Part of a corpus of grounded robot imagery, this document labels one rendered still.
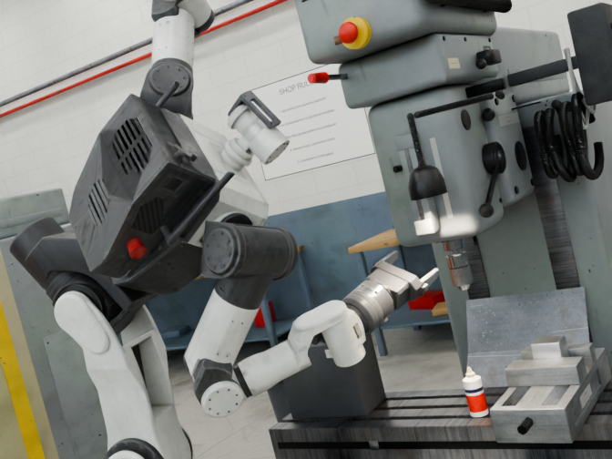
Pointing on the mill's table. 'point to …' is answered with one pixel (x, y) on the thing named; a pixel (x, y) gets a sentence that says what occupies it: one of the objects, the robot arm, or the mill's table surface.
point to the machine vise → (552, 402)
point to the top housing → (382, 25)
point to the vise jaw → (545, 372)
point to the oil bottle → (474, 394)
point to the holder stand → (335, 385)
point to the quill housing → (461, 157)
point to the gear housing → (414, 68)
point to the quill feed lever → (492, 153)
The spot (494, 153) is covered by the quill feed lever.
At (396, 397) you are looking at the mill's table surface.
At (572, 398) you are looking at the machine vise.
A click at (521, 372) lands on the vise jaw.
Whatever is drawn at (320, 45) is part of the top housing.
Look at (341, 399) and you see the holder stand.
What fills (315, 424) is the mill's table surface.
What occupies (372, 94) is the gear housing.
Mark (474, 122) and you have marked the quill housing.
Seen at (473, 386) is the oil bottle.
